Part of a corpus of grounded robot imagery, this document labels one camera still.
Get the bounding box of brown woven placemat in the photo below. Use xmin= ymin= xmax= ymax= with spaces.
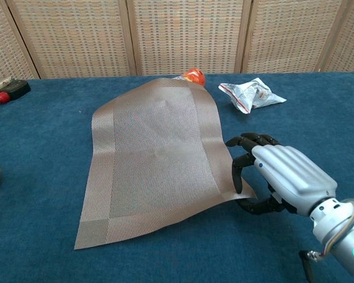
xmin=74 ymin=77 xmax=257 ymax=251

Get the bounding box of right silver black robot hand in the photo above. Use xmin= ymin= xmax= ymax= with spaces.
xmin=225 ymin=132 xmax=338 ymax=218

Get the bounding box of plastic bottle orange label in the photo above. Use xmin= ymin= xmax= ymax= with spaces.
xmin=172 ymin=68 xmax=207 ymax=87

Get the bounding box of black box with red part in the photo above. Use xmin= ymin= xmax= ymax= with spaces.
xmin=0 ymin=80 xmax=31 ymax=104

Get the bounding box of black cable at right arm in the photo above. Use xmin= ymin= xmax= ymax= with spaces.
xmin=299 ymin=249 xmax=319 ymax=283

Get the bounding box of wicker folding screen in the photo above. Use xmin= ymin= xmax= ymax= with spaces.
xmin=0 ymin=0 xmax=354 ymax=80

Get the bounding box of crumpled white snack bag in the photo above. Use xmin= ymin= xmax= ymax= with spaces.
xmin=218 ymin=77 xmax=287 ymax=114

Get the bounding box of blue carpet table cover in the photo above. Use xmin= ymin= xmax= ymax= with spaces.
xmin=0 ymin=71 xmax=354 ymax=283

